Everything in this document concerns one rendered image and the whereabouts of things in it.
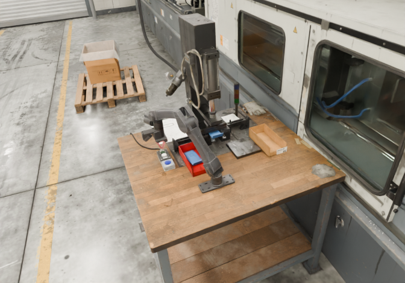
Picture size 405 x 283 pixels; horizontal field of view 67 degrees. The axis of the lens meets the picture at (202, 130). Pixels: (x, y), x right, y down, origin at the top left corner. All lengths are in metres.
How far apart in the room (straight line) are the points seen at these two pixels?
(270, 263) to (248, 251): 0.17
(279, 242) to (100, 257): 1.37
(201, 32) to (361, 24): 0.79
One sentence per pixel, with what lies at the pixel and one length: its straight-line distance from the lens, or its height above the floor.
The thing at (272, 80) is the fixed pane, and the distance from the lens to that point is 2.49.
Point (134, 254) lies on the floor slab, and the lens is 2.63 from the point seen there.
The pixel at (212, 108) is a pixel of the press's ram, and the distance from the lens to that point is 1.91.
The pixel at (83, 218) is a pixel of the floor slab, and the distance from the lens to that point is 3.03.
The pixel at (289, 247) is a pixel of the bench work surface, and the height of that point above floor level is 0.22.
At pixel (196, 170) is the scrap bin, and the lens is 1.81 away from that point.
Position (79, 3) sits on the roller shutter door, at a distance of 10.86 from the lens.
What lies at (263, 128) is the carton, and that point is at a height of 0.94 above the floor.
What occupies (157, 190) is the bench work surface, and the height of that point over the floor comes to 0.90.
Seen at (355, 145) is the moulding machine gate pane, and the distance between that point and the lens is 1.81.
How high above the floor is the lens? 2.08
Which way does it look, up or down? 33 degrees down
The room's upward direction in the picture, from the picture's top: 4 degrees counter-clockwise
